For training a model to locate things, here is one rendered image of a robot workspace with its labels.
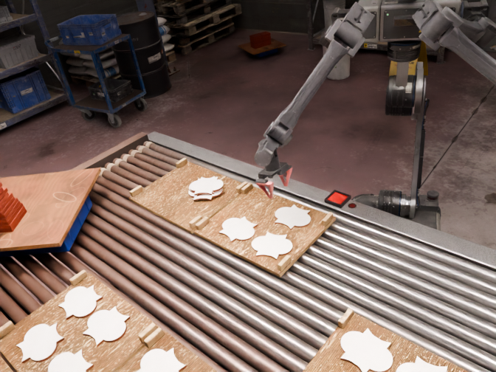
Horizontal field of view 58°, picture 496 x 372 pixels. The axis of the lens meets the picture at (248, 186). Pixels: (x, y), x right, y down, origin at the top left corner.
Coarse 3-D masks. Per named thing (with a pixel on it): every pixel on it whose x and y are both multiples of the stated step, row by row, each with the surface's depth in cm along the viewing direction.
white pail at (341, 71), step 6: (348, 48) 494; (342, 60) 499; (348, 60) 504; (336, 66) 504; (342, 66) 503; (348, 66) 509; (330, 72) 512; (336, 72) 508; (342, 72) 508; (348, 72) 513; (330, 78) 516; (336, 78) 512; (342, 78) 512
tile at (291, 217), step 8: (280, 208) 173; (288, 208) 172; (296, 208) 172; (280, 216) 169; (288, 216) 168; (296, 216) 168; (304, 216) 167; (288, 224) 164; (296, 224) 164; (304, 224) 163
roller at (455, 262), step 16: (144, 144) 240; (192, 160) 218; (240, 176) 200; (320, 208) 174; (352, 224) 165; (368, 224) 163; (384, 240) 157; (400, 240) 154; (432, 256) 147; (448, 256) 145; (480, 272) 138
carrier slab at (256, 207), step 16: (256, 192) 186; (224, 208) 179; (240, 208) 178; (256, 208) 176; (272, 208) 175; (304, 208) 172; (208, 224) 172; (272, 224) 167; (320, 224) 163; (208, 240) 165; (224, 240) 163; (304, 240) 158; (240, 256) 156; (272, 272) 148
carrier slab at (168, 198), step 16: (176, 176) 204; (192, 176) 202; (208, 176) 200; (224, 176) 199; (144, 192) 197; (160, 192) 195; (176, 192) 193; (224, 192) 189; (160, 208) 185; (176, 208) 183; (192, 208) 182; (208, 208) 180; (176, 224) 175
